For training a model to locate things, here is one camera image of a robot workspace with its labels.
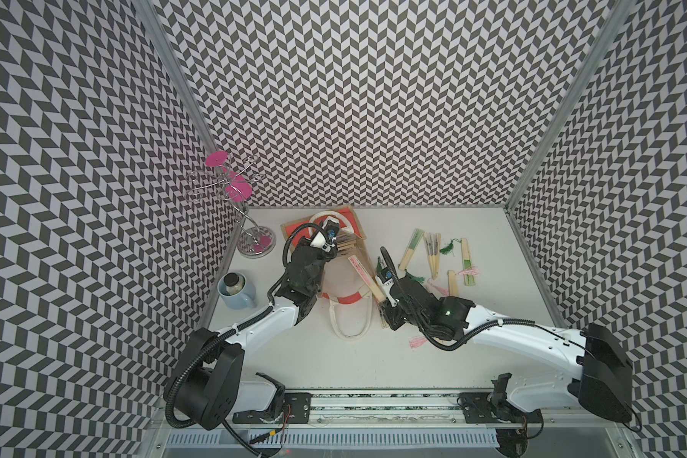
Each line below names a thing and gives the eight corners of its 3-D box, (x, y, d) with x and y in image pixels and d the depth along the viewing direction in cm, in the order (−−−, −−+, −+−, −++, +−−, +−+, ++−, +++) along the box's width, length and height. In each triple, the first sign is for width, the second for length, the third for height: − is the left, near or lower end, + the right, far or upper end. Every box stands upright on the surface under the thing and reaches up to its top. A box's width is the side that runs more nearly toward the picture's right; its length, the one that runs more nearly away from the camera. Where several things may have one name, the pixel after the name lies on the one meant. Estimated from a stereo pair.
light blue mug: (224, 312, 92) (209, 294, 83) (231, 290, 97) (217, 271, 88) (254, 312, 92) (242, 294, 83) (259, 290, 97) (249, 271, 88)
